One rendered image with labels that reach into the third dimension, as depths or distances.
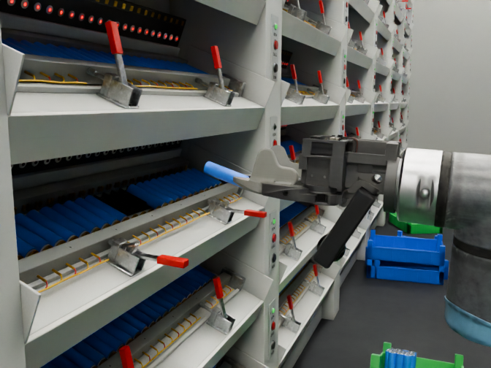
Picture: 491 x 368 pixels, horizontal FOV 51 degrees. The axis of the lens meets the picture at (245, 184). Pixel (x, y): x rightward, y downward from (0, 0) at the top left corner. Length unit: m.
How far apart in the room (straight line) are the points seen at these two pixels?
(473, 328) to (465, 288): 0.05
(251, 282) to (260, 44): 0.46
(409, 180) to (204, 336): 0.44
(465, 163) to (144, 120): 0.36
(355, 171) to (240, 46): 0.43
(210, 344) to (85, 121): 0.47
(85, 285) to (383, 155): 0.37
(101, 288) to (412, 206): 0.36
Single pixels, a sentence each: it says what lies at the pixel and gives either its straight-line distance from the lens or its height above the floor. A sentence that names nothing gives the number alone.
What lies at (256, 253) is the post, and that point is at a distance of 1.02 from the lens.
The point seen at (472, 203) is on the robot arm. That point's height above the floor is 0.62.
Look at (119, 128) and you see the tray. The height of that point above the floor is 0.70.
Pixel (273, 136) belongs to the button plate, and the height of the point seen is 0.66.
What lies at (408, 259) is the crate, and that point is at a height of 0.09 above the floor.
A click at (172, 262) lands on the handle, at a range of 0.58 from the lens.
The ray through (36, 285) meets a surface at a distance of 0.55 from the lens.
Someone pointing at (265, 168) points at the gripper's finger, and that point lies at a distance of 0.66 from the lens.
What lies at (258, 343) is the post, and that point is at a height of 0.24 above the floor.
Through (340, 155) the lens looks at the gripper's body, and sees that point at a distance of 0.62.
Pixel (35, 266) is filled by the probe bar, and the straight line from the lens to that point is 0.54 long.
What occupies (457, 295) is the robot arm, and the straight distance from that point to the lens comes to 0.66.
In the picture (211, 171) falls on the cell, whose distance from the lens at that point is 0.71.
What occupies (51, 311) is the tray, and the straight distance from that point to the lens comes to 0.53.
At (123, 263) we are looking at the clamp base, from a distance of 0.61.
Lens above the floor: 0.73
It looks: 9 degrees down
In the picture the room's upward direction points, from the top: straight up
